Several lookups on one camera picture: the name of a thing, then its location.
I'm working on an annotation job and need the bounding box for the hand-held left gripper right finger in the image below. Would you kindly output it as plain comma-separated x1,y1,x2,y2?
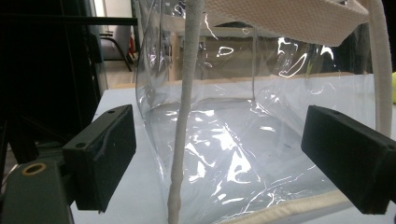
300,105,396,216

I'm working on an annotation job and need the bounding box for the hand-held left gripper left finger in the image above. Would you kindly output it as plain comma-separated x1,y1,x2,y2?
62,104,137,214

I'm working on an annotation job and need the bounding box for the clear plastic bag with cream trim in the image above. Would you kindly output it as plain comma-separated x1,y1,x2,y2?
134,0,394,224

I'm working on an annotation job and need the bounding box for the black chair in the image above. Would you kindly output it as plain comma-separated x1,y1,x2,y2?
99,31,135,73

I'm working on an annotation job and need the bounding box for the black metal stand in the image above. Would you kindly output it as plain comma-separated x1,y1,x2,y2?
0,0,138,175

